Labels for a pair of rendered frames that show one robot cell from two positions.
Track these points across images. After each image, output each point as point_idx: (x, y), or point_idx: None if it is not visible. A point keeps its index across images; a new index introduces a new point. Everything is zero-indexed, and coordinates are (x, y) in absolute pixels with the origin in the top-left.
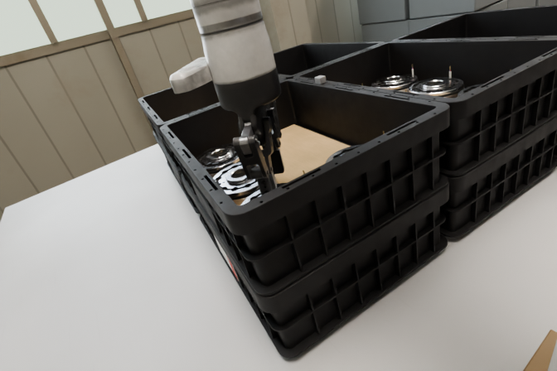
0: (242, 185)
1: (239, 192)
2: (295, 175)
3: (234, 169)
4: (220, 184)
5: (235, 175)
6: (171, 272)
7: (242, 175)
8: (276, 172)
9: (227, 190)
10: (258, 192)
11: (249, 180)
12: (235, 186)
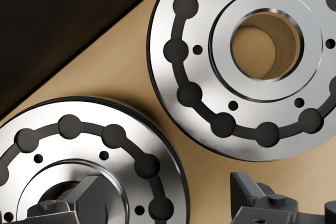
0: (197, 72)
1: (153, 77)
2: (319, 197)
3: (300, 10)
4: None
5: (278, 19)
6: None
7: (290, 39)
8: (231, 194)
9: (183, 21)
10: (145, 141)
11: (219, 93)
12: (190, 50)
